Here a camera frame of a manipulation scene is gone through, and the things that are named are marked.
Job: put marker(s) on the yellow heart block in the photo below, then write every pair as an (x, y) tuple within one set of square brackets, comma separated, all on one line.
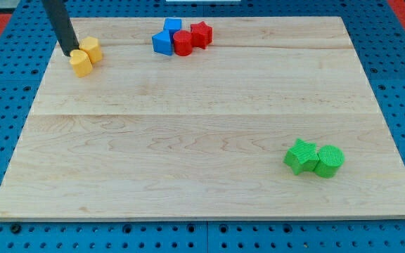
[(80, 63)]

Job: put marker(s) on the light wooden board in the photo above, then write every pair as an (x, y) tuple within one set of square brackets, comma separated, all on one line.
[(148, 137)]

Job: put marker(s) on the red cylinder block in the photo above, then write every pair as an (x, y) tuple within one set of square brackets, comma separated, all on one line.
[(183, 43)]

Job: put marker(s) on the red star block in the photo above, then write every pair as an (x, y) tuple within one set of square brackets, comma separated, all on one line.
[(201, 34)]

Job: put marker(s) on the blue triangle block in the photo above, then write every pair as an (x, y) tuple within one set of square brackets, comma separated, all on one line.
[(162, 43)]

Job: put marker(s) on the green star block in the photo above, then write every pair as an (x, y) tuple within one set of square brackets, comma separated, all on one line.
[(301, 157)]

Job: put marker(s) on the blue cube block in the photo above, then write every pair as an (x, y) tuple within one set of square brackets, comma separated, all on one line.
[(172, 25)]

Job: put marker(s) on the green cylinder block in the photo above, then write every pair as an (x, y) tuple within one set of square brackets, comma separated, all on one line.
[(331, 158)]

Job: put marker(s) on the yellow hexagon block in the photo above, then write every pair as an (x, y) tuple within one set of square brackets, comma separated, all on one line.
[(92, 47)]

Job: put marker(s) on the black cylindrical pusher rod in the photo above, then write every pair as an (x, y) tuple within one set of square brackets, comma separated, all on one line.
[(61, 24)]

